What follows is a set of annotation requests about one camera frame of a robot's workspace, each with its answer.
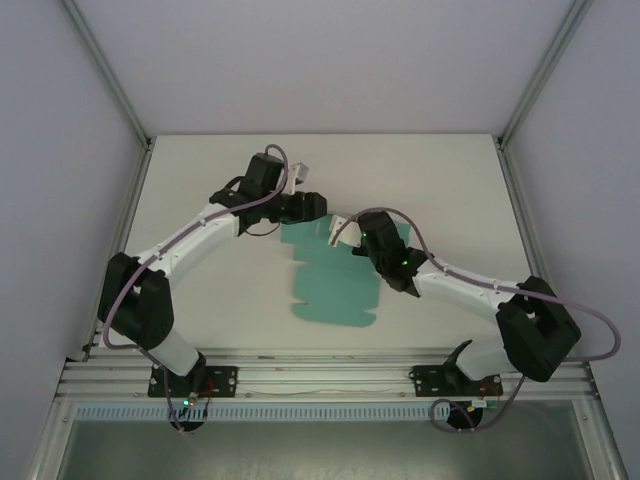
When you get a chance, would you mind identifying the teal paper box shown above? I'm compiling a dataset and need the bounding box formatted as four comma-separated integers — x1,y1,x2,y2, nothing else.
279,212,414,332

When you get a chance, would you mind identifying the grey metal sheet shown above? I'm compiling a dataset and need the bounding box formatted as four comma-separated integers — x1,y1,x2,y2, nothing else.
54,419,591,480

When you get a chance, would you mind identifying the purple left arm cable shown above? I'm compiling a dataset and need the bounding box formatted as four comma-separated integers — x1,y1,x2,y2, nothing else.
101,143,292,437

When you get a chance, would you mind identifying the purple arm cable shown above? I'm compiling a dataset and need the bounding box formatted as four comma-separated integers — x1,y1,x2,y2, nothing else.
329,207,622,434
101,143,292,437

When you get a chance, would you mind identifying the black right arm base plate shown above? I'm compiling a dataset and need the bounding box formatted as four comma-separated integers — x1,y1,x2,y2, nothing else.
407,364,502,399

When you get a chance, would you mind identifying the aluminium side rail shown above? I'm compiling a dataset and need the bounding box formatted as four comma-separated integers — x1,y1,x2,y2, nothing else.
79,142,155,362
494,139,570,361

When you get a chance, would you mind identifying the aluminium mounting rail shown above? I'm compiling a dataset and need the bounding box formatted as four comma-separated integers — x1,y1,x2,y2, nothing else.
54,347,600,401

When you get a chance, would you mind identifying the aluminium frame post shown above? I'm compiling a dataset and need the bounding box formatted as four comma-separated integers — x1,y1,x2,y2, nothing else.
497,0,595,149
62,0,154,151

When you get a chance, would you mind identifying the black round cable grommet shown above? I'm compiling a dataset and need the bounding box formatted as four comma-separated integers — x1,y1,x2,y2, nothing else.
446,403,485,434
169,415,206,434

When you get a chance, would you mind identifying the grey slotted cable duct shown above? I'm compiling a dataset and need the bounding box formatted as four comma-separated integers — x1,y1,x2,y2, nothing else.
74,403,451,422

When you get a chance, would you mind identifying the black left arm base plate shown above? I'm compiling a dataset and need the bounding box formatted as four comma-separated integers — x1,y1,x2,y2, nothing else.
147,364,239,399

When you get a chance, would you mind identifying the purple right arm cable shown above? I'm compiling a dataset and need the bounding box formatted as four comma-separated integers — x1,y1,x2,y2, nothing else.
329,207,622,434

